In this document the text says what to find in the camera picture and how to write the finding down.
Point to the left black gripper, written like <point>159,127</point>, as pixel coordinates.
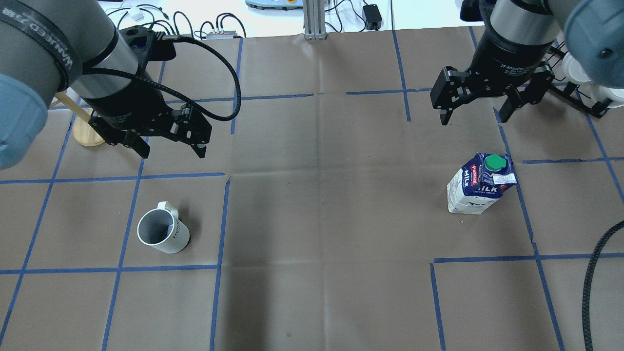
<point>127,103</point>

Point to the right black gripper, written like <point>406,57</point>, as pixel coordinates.
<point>504,58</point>

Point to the black wire cup rack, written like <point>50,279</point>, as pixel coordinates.
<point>573,86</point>

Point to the black power adapter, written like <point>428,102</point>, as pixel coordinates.
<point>372,17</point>

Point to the grey usb hub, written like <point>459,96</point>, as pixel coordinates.
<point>221,35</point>

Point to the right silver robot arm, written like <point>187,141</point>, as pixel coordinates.
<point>573,48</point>

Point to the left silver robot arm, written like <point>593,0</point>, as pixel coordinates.
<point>48,46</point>

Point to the aluminium frame post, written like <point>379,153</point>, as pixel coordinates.
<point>314,19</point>

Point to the white ceramic mug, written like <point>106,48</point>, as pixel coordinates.
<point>161,228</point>

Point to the brown paper table cover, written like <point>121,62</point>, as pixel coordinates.
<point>318,219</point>

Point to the blue white milk carton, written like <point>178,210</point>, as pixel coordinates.
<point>480,182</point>

